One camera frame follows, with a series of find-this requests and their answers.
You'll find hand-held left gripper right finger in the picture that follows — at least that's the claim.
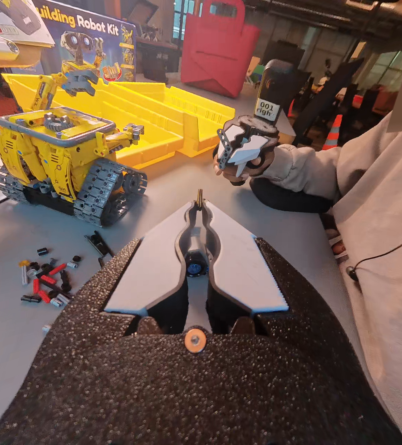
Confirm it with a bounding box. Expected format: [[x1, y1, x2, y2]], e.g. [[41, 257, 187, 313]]
[[201, 200, 289, 326]]

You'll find grey desk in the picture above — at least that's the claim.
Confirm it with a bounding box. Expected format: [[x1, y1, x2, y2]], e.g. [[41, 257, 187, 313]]
[[0, 82, 354, 439]]

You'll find pile of small building pieces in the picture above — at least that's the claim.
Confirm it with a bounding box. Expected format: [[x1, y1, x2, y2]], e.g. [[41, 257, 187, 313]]
[[19, 245, 83, 308]]

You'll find orange traffic cone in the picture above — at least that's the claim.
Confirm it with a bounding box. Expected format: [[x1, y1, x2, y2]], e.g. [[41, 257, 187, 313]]
[[322, 115, 343, 151]]

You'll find thin black microphone cable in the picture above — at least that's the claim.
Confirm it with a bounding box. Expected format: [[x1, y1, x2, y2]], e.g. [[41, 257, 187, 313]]
[[347, 228, 402, 282]]

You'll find black long beam piece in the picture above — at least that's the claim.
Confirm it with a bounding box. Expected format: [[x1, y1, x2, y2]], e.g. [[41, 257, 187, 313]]
[[85, 230, 115, 268]]

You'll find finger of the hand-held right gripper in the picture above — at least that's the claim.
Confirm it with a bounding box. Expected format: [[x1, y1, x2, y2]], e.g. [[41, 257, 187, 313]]
[[228, 136, 270, 165], [219, 124, 247, 155]]

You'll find grey block head assembly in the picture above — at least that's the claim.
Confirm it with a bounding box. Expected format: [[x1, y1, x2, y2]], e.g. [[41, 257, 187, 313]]
[[182, 189, 212, 279]]

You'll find yellow toy robot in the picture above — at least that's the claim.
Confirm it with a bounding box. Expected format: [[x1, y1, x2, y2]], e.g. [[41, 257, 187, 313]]
[[0, 68, 149, 227]]

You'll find black wrist rest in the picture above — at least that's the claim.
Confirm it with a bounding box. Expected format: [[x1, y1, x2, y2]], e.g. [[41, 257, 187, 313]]
[[250, 177, 333, 213]]

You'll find large yellow storage bin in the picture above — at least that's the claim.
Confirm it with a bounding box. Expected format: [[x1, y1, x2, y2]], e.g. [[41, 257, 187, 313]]
[[1, 72, 236, 169]]

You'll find person's right hand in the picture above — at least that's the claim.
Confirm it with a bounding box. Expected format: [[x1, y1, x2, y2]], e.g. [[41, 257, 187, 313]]
[[213, 153, 262, 183]]

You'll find robot kit box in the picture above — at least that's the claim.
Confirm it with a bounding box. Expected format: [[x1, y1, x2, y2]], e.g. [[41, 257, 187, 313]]
[[31, 0, 138, 84]]

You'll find red bag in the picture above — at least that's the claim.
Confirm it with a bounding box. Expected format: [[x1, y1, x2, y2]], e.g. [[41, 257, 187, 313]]
[[181, 0, 261, 99]]

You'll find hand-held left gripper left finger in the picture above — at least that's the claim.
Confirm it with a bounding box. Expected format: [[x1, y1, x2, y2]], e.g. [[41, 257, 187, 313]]
[[104, 201, 197, 325]]

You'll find person in beige hoodie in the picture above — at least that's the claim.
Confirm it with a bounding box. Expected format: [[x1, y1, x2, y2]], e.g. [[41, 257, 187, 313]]
[[321, 111, 402, 445]]

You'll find instruction booklet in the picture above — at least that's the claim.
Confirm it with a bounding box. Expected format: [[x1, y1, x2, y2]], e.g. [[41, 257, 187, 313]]
[[0, 0, 56, 47]]

